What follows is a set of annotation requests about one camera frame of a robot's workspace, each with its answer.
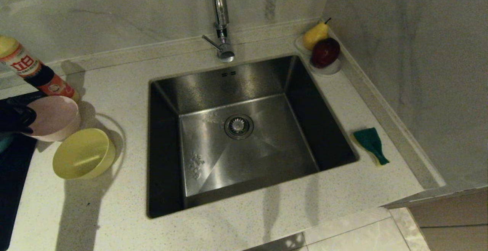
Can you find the green and yellow sponge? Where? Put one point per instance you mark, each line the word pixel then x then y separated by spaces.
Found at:
pixel 371 140

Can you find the yellow plastic bowl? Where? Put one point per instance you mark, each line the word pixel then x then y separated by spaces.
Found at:
pixel 84 154

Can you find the yellow pear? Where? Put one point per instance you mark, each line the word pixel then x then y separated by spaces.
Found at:
pixel 315 35

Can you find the dish soap bottle orange label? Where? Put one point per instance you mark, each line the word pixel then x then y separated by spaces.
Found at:
pixel 38 75

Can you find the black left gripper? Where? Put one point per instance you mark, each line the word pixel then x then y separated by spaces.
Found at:
pixel 11 117

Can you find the stainless steel sink basin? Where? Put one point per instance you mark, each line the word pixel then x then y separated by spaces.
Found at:
pixel 267 152

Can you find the black glass cooktop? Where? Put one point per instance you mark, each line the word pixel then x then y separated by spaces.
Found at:
pixel 15 190

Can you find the wood tone cabinet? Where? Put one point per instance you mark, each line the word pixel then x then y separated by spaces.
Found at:
pixel 457 228

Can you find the pink plastic bowl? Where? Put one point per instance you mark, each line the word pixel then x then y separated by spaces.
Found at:
pixel 57 117

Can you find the small white dish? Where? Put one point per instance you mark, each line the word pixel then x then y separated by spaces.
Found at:
pixel 328 71

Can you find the round metal drain strainer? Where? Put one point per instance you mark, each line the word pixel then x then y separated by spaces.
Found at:
pixel 239 126

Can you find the dark red apple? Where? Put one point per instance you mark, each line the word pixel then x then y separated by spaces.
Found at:
pixel 325 52

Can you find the blue plastic bowl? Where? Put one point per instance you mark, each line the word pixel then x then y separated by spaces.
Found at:
pixel 4 143

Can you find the chrome kitchen faucet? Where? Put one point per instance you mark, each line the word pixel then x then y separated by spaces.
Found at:
pixel 221 7

